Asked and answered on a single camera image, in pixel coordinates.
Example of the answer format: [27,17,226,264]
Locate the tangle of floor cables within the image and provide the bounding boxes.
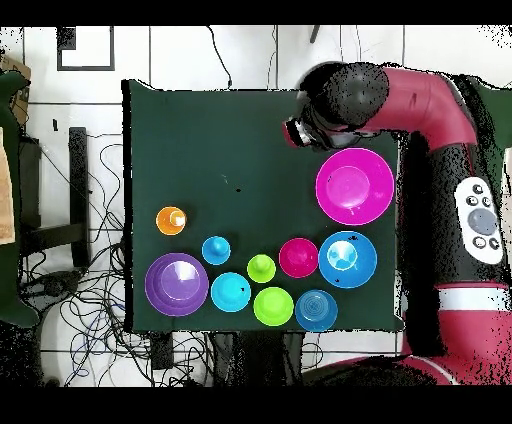
[17,141,209,387]

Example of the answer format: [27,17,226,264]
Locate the cardboard box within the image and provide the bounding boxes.
[0,55,32,126]

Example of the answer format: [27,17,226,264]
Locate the dark green tablecloth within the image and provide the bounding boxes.
[121,78,409,334]

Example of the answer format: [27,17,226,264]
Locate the small green bowl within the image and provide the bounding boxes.
[252,286,295,328]

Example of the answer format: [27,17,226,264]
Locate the black pedestal column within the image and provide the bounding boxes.
[207,331,305,387]

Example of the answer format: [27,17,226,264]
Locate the small cyan bowl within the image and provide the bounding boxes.
[210,271,252,314]

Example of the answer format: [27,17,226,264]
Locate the large purple bowl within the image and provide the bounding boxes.
[144,252,210,318]

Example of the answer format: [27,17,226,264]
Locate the small red bowl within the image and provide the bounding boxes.
[278,237,320,280]

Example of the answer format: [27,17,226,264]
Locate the large blue bowl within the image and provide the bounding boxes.
[317,230,378,290]

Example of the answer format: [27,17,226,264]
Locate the small blue bowl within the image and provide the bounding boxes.
[294,288,339,334]

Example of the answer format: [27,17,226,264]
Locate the black floor cable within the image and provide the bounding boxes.
[206,25,234,90]

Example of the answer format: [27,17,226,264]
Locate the large pink bowl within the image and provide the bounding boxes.
[314,146,396,226]

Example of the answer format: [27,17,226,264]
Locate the orange cup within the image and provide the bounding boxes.
[155,205,188,235]

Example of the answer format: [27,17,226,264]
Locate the tan cardboard panel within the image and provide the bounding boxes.
[0,126,17,246]

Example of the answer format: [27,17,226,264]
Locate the green cup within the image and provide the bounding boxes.
[246,253,278,284]

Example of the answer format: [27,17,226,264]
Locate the black floor marker frame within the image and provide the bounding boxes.
[56,26,116,72]

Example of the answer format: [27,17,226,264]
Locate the blue cup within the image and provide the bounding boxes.
[200,235,232,266]

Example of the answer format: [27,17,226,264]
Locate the dark grey machine base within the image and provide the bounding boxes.
[23,269,83,299]

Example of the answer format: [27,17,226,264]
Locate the white stacked boxes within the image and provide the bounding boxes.
[502,146,512,241]

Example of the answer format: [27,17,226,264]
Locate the green cloth side table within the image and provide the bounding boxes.
[0,70,40,329]
[475,81,512,181]

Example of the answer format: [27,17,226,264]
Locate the black metal frame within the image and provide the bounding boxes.
[18,126,92,270]

